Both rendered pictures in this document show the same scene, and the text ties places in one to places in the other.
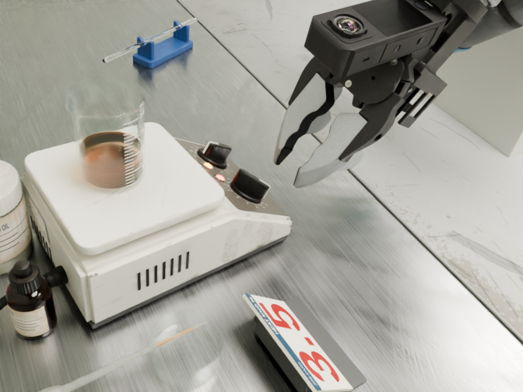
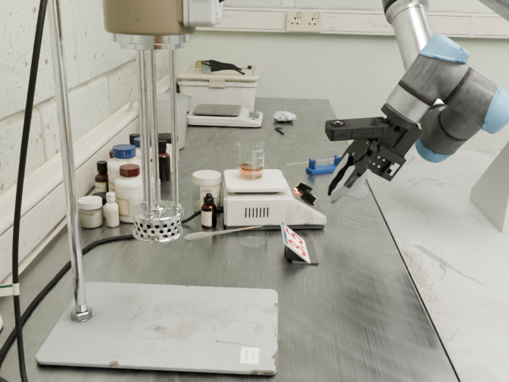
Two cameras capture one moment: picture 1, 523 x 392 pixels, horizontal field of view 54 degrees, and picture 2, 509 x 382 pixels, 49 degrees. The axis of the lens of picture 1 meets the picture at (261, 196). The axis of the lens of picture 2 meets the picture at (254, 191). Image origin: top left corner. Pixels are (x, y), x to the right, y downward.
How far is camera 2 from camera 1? 0.77 m
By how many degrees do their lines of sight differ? 38
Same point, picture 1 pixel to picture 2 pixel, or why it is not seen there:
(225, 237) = (285, 208)
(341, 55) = (329, 131)
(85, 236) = (229, 186)
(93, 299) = (226, 211)
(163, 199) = (263, 184)
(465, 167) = (461, 230)
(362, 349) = (326, 258)
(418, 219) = (404, 238)
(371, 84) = (359, 152)
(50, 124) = not seen: hidden behind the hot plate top
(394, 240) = (381, 240)
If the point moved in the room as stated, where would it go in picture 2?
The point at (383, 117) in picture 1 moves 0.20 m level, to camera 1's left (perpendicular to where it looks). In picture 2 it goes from (360, 165) to (273, 145)
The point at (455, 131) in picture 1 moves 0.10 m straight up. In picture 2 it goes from (477, 219) to (485, 173)
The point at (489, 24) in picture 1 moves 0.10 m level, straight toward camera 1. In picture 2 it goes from (442, 138) to (404, 144)
